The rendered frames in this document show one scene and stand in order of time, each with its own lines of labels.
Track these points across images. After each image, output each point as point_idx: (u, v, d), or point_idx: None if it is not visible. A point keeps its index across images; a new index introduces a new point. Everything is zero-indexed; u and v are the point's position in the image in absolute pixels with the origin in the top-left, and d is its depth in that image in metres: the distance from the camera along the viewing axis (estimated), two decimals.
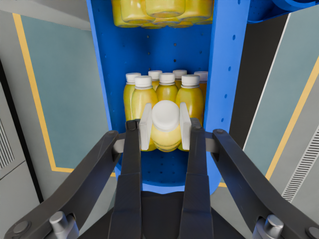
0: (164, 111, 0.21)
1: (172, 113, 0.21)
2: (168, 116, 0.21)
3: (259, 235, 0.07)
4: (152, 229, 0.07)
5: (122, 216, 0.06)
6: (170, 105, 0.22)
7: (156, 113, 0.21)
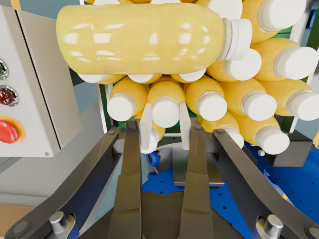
0: (164, 114, 0.21)
1: (172, 115, 0.21)
2: (168, 118, 0.22)
3: (259, 235, 0.07)
4: (152, 229, 0.07)
5: (122, 216, 0.06)
6: (170, 107, 0.21)
7: (156, 115, 0.21)
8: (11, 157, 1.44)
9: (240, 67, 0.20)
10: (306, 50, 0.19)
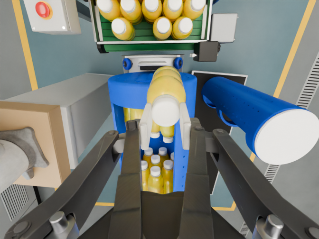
0: (126, 2, 0.45)
1: (130, 3, 0.45)
2: (128, 4, 0.45)
3: (259, 235, 0.07)
4: (152, 229, 0.07)
5: (122, 216, 0.06)
6: None
7: (123, 3, 0.45)
8: None
9: None
10: None
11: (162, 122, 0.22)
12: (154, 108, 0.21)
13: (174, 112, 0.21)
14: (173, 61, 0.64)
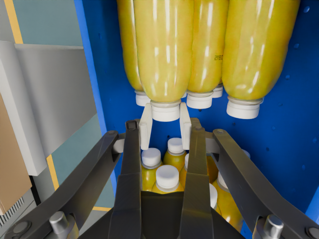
0: None
1: None
2: None
3: (259, 235, 0.07)
4: (152, 229, 0.07)
5: (122, 216, 0.06)
6: None
7: None
8: None
9: None
10: None
11: None
12: None
13: None
14: None
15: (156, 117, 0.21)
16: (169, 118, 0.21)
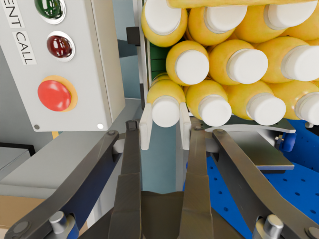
0: (250, 65, 0.19)
1: (258, 68, 0.19)
2: (253, 71, 0.19)
3: (259, 235, 0.07)
4: (152, 229, 0.07)
5: (122, 216, 0.06)
6: (258, 58, 0.18)
7: (239, 68, 0.19)
8: (19, 155, 1.40)
9: None
10: None
11: (264, 120, 0.21)
12: (260, 105, 0.20)
13: (280, 109, 0.20)
14: (276, 136, 0.36)
15: (156, 103, 0.21)
16: (169, 108, 0.21)
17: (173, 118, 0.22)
